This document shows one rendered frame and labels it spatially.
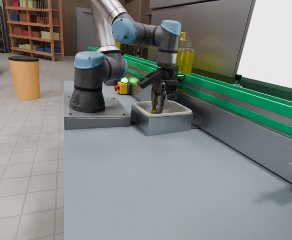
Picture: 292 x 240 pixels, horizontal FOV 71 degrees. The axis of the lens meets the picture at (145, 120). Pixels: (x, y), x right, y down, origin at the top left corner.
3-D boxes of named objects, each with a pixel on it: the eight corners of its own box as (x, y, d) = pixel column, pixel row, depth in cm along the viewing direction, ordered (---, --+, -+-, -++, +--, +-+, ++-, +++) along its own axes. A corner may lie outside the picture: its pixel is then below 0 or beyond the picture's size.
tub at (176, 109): (191, 129, 91) (195, 111, 88) (146, 135, 81) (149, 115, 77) (169, 115, 105) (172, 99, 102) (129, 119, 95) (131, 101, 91)
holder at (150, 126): (199, 129, 93) (203, 113, 91) (146, 136, 81) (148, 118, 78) (177, 115, 107) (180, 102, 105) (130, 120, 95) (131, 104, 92)
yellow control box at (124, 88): (130, 95, 137) (131, 84, 135) (119, 95, 134) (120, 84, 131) (126, 92, 143) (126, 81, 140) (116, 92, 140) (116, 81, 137)
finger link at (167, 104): (172, 116, 86) (173, 95, 84) (159, 117, 83) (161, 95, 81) (168, 115, 88) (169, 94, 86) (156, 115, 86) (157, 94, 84)
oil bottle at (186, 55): (188, 88, 111) (196, 47, 103) (180, 89, 109) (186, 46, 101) (182, 86, 116) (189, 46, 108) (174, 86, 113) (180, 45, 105)
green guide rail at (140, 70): (165, 88, 104) (166, 72, 101) (163, 88, 104) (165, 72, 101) (88, 53, 246) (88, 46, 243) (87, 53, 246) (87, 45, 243)
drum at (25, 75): (11, 100, 321) (5, 58, 297) (16, 94, 356) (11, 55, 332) (41, 100, 336) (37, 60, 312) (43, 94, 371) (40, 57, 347)
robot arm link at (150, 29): (125, 21, 77) (151, 22, 72) (141, 25, 86) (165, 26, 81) (124, 43, 79) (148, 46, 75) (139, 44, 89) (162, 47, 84)
